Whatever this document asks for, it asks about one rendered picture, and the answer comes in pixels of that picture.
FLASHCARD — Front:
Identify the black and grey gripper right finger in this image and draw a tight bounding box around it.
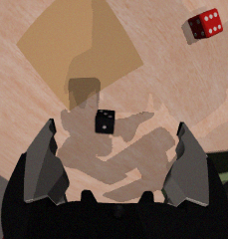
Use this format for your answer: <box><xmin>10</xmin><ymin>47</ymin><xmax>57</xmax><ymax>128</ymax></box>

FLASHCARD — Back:
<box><xmin>163</xmin><ymin>121</ymin><xmax>228</xmax><ymax>239</ymax></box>

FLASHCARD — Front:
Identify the black die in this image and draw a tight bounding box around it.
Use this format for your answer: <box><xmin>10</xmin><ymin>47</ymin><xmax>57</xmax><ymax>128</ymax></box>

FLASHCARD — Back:
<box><xmin>95</xmin><ymin>110</ymin><xmax>115</xmax><ymax>134</ymax></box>

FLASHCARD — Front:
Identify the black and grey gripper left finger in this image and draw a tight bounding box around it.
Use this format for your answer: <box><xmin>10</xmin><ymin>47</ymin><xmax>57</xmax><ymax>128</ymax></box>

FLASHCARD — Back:
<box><xmin>1</xmin><ymin>119</ymin><xmax>70</xmax><ymax>239</ymax></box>

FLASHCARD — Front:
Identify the red die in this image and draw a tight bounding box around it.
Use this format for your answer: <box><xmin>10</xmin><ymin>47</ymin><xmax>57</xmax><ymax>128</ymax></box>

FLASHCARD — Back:
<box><xmin>188</xmin><ymin>8</ymin><xmax>223</xmax><ymax>39</ymax></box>

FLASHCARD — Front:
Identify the tan flat mat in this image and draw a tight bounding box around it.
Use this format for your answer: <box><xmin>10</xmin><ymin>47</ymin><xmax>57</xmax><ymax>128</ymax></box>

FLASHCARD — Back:
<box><xmin>16</xmin><ymin>0</ymin><xmax>144</xmax><ymax>111</ymax></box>

